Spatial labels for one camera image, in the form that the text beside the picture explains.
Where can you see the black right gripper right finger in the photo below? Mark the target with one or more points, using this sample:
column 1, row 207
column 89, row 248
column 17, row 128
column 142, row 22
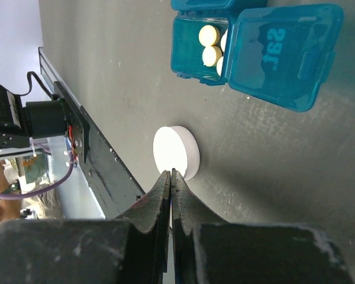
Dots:
column 208, row 249

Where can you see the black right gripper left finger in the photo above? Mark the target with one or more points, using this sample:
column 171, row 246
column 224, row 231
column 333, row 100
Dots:
column 131, row 248

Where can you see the white bottle cap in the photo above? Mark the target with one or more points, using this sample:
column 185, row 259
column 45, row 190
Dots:
column 175, row 147

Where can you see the teal pill organizer box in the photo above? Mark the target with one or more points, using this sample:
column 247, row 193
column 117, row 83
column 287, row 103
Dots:
column 281, row 55

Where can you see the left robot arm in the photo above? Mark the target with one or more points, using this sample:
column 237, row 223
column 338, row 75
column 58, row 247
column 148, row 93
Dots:
column 20, row 123

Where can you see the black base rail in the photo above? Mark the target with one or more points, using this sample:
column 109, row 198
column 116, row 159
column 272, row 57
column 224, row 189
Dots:
column 100, row 186

